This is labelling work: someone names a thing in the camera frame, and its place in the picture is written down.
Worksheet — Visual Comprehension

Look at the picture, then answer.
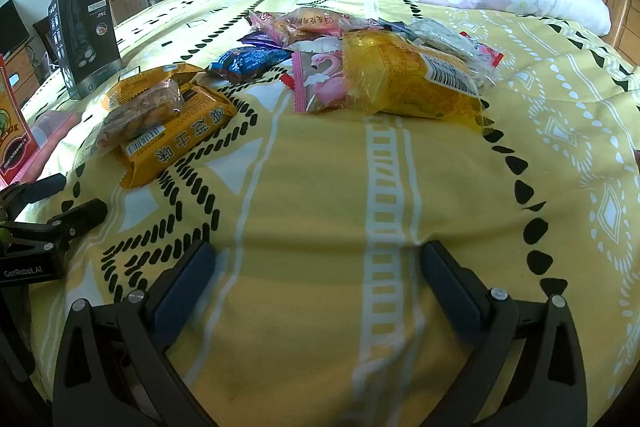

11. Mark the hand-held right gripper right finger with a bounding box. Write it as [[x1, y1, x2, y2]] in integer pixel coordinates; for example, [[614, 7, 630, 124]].
[[419, 239, 588, 427]]

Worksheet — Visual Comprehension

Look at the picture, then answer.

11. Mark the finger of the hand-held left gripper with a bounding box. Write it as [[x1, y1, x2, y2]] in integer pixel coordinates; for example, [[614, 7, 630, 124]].
[[0, 173, 67, 219], [46, 198, 109, 254]]

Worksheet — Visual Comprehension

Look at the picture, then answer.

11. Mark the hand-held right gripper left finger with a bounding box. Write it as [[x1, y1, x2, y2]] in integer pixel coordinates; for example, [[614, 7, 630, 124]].
[[52, 239, 218, 427]]

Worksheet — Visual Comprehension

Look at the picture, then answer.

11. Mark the yellow snack packet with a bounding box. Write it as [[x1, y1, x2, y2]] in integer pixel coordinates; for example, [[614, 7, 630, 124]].
[[342, 29, 483, 120]]

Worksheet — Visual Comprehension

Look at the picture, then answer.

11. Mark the pink flamingo packet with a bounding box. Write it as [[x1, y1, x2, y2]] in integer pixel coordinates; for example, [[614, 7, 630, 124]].
[[291, 51, 351, 114]]

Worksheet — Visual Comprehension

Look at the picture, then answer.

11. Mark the red pastry packet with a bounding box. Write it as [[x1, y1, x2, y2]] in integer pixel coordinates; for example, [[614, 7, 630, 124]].
[[250, 7, 381, 50]]

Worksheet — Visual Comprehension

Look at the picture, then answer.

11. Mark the red printed box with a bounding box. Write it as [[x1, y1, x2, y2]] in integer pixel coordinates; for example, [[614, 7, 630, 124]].
[[0, 54, 38, 188]]

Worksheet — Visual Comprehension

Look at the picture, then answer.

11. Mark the pink box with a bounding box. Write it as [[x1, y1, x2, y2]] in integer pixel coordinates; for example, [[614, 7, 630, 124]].
[[27, 109, 78, 148]]

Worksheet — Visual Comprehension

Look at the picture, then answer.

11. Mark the clear cookie packet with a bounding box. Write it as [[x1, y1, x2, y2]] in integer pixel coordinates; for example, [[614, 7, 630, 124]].
[[92, 79, 183, 155]]

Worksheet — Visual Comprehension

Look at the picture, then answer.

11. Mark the orange cracker packet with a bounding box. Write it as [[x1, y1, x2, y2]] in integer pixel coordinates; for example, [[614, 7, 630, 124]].
[[119, 83, 238, 190]]

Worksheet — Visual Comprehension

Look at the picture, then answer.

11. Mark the yellow patterned bedspread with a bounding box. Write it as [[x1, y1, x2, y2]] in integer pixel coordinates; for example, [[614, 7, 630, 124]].
[[20, 0, 640, 427]]

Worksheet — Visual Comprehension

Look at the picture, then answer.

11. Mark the dark wooden chair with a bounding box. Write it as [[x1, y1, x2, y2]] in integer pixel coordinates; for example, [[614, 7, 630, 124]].
[[32, 14, 66, 72]]

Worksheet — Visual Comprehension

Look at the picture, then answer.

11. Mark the orange snack packet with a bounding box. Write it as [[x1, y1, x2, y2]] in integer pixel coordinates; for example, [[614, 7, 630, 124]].
[[102, 63, 203, 110]]

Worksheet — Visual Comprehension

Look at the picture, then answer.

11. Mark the black product box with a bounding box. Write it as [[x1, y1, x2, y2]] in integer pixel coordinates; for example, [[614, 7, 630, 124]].
[[48, 0, 123, 100]]

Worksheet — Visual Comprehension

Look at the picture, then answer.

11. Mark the large brown cardboard box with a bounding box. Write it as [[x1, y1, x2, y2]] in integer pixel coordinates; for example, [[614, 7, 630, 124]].
[[107, 0, 149, 26]]

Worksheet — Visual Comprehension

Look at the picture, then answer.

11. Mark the blue snack packet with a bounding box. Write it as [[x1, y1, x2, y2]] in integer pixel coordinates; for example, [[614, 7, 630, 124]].
[[206, 47, 293, 84]]

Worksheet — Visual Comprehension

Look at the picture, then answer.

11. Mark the red snack packet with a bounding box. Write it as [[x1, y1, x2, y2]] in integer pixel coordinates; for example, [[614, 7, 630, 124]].
[[465, 32, 503, 68]]

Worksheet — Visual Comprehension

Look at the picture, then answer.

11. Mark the purple snack packet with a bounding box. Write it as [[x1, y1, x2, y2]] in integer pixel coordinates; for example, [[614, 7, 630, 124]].
[[239, 32, 281, 48]]

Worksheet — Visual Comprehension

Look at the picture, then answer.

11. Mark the silver snack packet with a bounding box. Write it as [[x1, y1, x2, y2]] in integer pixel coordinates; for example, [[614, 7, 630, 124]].
[[410, 19, 481, 62]]

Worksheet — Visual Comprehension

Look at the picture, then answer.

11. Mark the white snack packet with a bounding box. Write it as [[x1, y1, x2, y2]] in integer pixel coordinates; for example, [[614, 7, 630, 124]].
[[290, 37, 346, 55]]

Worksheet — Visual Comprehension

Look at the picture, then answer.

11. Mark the wooden headboard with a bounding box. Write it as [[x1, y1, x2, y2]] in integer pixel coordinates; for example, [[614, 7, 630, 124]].
[[525, 0, 640, 72]]

